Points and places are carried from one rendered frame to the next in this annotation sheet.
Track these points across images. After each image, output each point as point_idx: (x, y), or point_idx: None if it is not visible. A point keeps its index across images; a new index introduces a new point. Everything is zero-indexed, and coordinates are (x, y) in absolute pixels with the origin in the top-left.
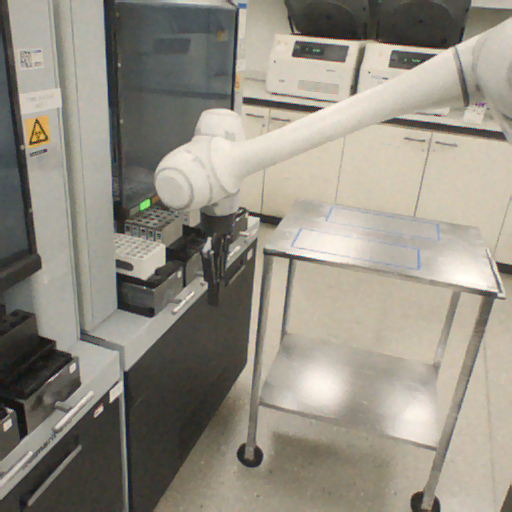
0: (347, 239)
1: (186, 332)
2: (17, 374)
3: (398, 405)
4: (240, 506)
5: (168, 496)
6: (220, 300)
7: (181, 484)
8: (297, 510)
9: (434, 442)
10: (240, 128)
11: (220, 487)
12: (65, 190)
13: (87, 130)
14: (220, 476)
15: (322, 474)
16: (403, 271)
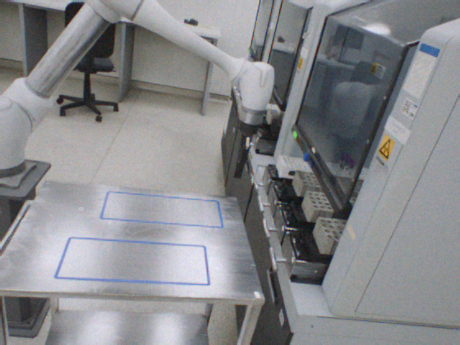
0: (173, 219)
1: (259, 229)
2: (264, 128)
3: (84, 342)
4: None
5: (236, 321)
6: (234, 174)
7: (233, 331)
8: None
9: (59, 312)
10: (248, 69)
11: (209, 336)
12: (296, 94)
13: (305, 75)
14: (212, 343)
15: None
16: (121, 188)
